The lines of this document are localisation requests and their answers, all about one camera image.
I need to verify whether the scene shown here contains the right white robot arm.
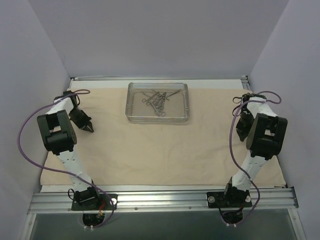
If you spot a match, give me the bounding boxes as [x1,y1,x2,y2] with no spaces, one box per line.
[222,92,288,207]

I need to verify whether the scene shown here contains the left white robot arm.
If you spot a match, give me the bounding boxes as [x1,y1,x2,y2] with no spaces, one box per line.
[36,90,101,210]

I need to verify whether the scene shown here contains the steel scissors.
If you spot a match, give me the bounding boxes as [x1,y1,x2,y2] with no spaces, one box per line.
[141,91,163,104]

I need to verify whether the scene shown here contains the steel tweezers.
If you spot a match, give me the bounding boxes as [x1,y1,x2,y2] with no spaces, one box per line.
[165,90,181,99]

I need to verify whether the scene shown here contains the right aluminium side rail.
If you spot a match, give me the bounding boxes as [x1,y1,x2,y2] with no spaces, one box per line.
[240,75,251,91]

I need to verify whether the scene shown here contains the wire mesh instrument tray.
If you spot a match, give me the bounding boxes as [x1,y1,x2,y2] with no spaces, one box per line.
[125,82,190,124]

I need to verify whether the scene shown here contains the steel ring-handled clamp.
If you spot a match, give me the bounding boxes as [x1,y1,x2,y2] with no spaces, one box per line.
[152,92,167,111]

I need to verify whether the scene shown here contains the steel ring-handled forceps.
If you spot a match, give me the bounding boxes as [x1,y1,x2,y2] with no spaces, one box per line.
[149,92,167,117]

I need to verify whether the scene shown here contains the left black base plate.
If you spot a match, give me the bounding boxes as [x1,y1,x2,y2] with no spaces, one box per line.
[71,193,118,211]

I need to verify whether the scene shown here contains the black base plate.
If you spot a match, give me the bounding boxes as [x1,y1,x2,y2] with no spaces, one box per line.
[71,193,118,211]
[206,191,253,209]

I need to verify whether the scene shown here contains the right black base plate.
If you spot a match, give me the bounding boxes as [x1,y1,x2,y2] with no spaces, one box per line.
[206,191,253,209]

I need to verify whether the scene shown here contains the aluminium front rail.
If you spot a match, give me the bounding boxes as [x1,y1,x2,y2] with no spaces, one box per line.
[28,188,298,214]

